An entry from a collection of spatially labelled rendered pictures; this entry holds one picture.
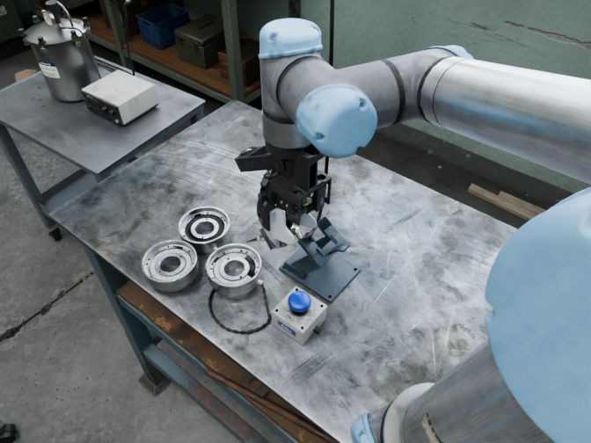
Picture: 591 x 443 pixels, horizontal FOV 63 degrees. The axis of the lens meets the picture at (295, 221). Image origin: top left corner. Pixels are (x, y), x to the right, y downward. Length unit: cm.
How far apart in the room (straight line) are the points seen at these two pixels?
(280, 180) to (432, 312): 40
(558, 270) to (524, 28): 199
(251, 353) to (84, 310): 124
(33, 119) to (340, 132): 137
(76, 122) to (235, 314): 98
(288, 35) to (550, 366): 45
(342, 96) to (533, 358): 33
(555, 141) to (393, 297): 57
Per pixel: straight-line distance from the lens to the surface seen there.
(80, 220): 115
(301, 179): 67
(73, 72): 173
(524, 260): 23
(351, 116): 50
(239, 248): 96
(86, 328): 197
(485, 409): 36
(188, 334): 119
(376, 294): 93
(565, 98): 43
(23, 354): 201
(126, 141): 155
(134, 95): 160
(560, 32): 216
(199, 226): 102
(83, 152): 155
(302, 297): 82
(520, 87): 46
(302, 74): 55
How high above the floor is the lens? 155
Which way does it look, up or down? 46 degrees down
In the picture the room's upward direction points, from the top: straight up
